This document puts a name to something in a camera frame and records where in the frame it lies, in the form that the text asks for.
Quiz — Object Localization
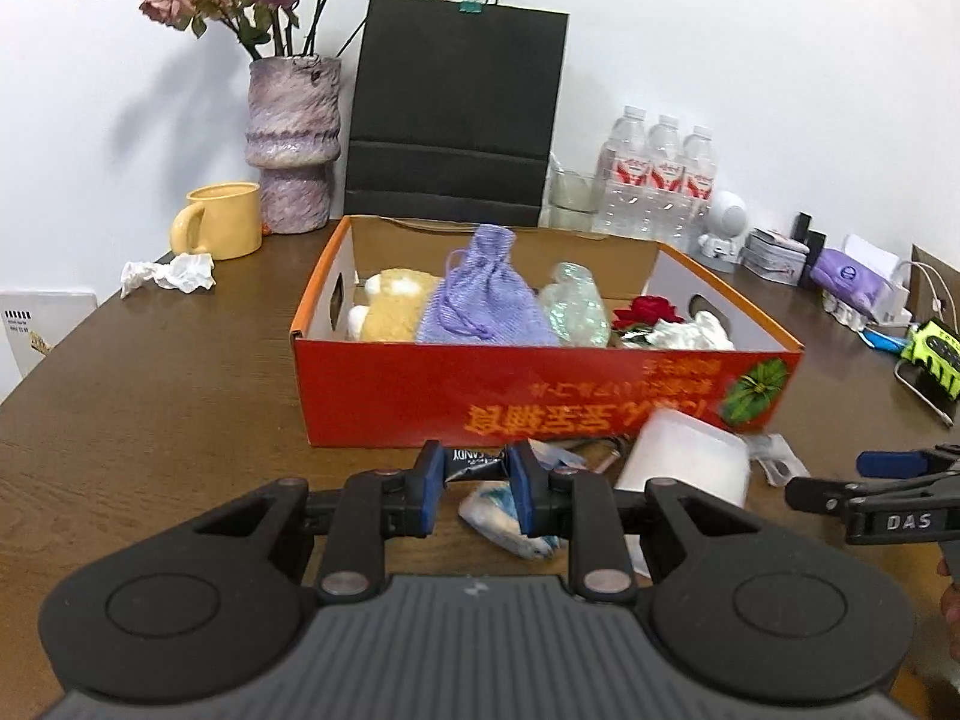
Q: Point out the black candy sachet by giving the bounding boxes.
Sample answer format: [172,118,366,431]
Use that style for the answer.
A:
[443,447,509,486]

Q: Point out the blue white snack packet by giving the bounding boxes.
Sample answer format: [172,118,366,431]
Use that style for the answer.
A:
[457,481,566,561]

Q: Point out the small clear plastic packet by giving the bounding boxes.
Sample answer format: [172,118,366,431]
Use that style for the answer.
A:
[743,434,811,488]

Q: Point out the translucent white plastic container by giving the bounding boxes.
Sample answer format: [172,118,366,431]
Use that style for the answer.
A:
[610,406,754,579]

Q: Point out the yellow white plush toy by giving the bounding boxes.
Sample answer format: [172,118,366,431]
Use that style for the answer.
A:
[347,268,441,343]

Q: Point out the iridescent plastic bag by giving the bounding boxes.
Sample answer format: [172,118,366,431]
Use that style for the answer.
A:
[537,262,610,348]

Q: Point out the purple drawstring pouch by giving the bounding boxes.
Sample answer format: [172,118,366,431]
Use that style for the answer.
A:
[415,224,560,348]

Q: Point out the white tissue ball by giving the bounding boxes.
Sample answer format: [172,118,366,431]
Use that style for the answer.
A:
[646,310,736,351]

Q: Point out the red rose flower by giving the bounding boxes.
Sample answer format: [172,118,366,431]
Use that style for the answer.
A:
[612,296,683,332]

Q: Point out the person's right hand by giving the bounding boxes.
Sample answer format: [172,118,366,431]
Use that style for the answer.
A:
[940,582,960,661]

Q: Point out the black carabiner keyring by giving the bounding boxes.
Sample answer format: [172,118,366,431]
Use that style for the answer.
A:
[560,437,630,475]

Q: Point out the red orange cardboard box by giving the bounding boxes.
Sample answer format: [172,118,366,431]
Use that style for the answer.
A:
[290,216,804,447]

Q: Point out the blue pen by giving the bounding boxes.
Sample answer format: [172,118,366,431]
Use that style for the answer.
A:
[859,328,908,356]

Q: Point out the brown cardboard piece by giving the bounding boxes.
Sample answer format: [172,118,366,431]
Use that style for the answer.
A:
[907,245,960,330]

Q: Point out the purple tissue pack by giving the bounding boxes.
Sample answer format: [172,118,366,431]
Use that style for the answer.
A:
[811,234,901,319]

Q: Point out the black small bottles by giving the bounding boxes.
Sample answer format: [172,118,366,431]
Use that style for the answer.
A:
[791,211,827,289]

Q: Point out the small grey tin box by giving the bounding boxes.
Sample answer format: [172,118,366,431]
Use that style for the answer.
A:
[740,227,809,286]

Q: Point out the white robot figurine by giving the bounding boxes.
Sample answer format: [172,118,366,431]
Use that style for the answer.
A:
[695,190,748,273]

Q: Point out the clear glass cup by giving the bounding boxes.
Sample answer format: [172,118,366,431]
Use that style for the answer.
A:
[547,154,599,232]

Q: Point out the water bottle left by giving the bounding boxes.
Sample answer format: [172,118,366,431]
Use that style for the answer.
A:
[592,106,651,238]

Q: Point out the water bottle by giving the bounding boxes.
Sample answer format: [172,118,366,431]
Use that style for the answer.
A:
[592,106,651,238]
[646,114,685,245]
[682,125,718,254]

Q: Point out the crumpled white paper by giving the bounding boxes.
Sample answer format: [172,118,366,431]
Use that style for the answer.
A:
[121,254,217,299]

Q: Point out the yellow ceramic mug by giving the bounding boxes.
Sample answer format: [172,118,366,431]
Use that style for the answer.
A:
[169,182,262,262]

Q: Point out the water bottle middle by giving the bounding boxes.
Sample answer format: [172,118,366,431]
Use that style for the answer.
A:
[646,114,685,245]

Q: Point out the water bottle right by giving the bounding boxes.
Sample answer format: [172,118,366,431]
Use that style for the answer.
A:
[682,125,718,254]

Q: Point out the purple ceramic vase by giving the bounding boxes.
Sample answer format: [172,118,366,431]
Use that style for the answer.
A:
[244,55,342,234]

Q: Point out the black paper shopping bag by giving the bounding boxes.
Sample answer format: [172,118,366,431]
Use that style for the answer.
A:
[343,0,568,226]

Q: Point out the white booklet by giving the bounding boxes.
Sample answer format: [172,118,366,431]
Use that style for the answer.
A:
[0,289,98,377]

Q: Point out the white charger with cables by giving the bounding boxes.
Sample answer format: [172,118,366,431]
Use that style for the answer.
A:
[820,257,955,335]

